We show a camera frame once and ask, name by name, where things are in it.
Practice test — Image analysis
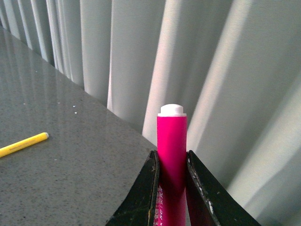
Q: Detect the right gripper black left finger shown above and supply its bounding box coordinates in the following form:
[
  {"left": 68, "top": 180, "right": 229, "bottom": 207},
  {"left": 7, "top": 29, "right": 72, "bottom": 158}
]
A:
[{"left": 106, "top": 151, "right": 160, "bottom": 226}]

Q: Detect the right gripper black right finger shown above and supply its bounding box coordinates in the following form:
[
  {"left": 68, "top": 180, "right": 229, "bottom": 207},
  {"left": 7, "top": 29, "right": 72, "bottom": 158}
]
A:
[{"left": 186, "top": 150, "right": 260, "bottom": 226}]

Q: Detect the pink marker pen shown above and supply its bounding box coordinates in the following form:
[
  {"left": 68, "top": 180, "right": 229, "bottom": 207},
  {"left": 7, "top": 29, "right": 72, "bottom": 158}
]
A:
[{"left": 153, "top": 104, "right": 187, "bottom": 226}]

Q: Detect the yellow marker pen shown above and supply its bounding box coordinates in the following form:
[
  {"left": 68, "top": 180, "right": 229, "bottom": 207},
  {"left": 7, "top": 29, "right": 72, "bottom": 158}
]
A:
[{"left": 0, "top": 132, "right": 49, "bottom": 158}]

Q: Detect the grey pleated curtain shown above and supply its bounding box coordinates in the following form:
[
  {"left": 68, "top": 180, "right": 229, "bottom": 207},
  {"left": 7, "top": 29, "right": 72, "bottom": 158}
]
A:
[{"left": 0, "top": 0, "right": 301, "bottom": 226}]

